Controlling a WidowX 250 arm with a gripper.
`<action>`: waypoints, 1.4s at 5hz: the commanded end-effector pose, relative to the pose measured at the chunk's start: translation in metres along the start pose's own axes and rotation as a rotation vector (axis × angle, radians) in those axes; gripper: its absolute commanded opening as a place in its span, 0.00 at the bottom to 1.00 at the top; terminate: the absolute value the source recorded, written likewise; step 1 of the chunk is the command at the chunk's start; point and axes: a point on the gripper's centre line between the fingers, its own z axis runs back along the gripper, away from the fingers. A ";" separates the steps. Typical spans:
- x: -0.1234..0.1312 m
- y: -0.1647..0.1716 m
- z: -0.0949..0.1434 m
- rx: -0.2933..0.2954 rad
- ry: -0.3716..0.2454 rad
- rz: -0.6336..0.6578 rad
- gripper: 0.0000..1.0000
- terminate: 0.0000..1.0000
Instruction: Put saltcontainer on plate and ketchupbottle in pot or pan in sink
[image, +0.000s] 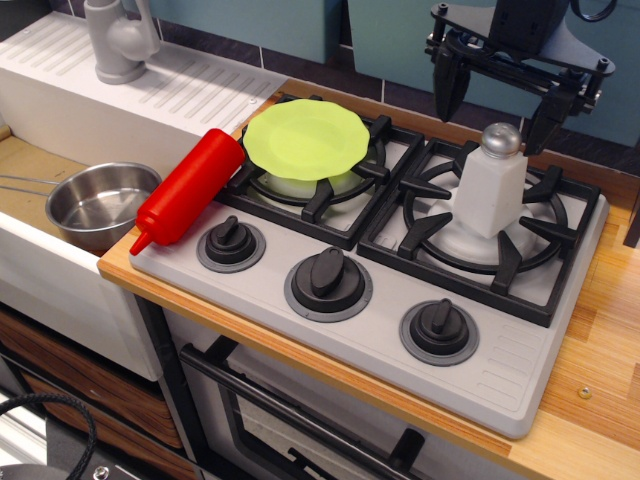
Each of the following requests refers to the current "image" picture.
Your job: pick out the black left stove knob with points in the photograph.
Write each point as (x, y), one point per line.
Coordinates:
(231, 246)

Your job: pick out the wooden drawer front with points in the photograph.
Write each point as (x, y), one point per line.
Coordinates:
(99, 380)

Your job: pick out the black right stove knob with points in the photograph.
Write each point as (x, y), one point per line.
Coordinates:
(439, 333)

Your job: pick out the black left burner grate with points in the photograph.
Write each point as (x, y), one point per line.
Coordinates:
(333, 211)

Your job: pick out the black right burner grate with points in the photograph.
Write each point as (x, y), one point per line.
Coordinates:
(526, 270)

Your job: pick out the lime green plastic plate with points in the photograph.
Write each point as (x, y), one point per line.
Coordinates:
(306, 140)

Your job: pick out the white salt shaker silver cap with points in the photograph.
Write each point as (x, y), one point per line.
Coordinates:
(490, 192)

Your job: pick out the black middle stove knob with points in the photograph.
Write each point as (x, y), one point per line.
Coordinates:
(328, 287)

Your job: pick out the black stove knob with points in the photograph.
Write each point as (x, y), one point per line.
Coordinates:
(439, 333)
(328, 287)
(231, 246)

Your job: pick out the small steel saucepan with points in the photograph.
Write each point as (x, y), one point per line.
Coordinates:
(90, 210)

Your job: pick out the white toy sink unit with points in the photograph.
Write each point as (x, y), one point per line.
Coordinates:
(53, 104)

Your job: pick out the grey toy faucet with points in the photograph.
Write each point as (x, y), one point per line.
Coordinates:
(121, 46)

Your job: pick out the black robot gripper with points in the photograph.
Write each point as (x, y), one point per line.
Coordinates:
(525, 44)

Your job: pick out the oven door with black handle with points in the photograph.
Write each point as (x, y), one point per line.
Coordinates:
(291, 426)

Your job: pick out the black burner grate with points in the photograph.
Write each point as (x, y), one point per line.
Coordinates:
(526, 270)
(333, 211)

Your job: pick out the red ketchup squeeze bottle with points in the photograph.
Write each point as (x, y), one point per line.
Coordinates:
(176, 203)

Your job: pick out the grey toy stove top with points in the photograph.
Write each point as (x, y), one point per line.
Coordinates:
(499, 387)

